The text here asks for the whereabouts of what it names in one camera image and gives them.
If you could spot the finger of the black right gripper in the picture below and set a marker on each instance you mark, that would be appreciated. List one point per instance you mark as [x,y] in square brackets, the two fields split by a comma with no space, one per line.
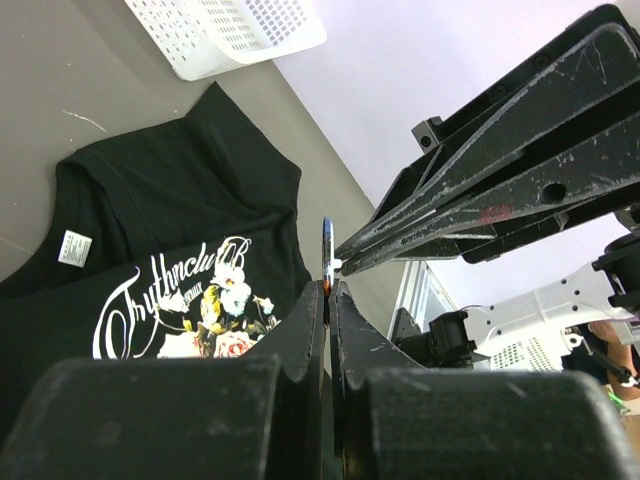
[593,178]
[582,81]

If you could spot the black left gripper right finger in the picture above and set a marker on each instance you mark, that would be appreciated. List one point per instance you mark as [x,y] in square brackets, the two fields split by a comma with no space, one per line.
[395,419]

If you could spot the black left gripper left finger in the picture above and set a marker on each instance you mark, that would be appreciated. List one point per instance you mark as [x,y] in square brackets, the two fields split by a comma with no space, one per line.
[257,416]

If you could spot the yellow blue round brooch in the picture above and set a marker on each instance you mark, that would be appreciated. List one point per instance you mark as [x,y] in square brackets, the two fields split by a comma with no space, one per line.
[330,264]

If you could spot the black floral t-shirt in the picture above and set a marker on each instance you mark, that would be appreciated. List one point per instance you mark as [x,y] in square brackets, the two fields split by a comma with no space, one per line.
[174,241]

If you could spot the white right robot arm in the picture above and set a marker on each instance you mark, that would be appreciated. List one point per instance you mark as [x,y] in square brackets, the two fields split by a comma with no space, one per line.
[547,317]

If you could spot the white perforated plastic basket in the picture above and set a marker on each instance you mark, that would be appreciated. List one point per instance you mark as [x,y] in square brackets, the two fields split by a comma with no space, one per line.
[200,39]

